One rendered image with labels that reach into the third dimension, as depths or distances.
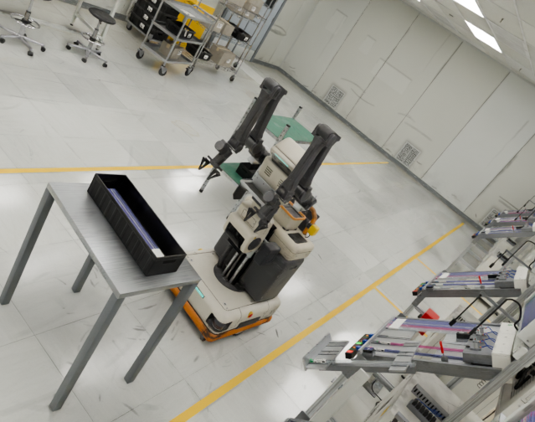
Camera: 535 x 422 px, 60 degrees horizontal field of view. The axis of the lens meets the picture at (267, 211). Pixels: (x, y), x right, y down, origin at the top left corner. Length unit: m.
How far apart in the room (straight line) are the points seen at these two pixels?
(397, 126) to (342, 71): 2.00
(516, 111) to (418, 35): 2.74
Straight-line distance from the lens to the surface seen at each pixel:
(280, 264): 3.04
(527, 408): 1.63
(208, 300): 3.05
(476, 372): 2.57
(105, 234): 2.19
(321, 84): 12.47
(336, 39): 12.51
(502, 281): 3.95
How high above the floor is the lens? 2.09
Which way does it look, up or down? 24 degrees down
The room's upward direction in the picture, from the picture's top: 35 degrees clockwise
